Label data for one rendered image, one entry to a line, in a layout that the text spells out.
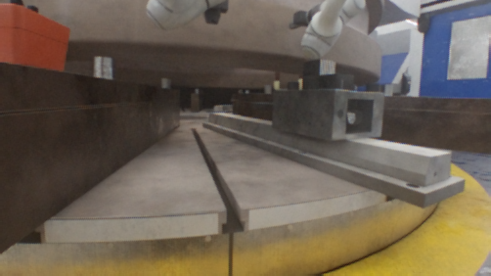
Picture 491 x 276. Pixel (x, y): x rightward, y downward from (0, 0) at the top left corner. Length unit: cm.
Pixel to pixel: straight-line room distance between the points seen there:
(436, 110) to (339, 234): 143
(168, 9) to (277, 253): 82
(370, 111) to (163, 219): 100
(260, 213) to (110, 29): 100
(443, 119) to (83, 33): 228
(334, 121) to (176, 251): 75
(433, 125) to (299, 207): 157
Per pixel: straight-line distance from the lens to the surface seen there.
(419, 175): 98
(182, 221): 73
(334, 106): 106
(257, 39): 129
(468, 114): 222
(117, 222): 75
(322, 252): 101
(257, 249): 86
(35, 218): 76
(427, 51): 565
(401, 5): 510
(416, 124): 222
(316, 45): 89
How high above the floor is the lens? 63
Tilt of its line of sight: 6 degrees down
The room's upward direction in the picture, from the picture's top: 2 degrees clockwise
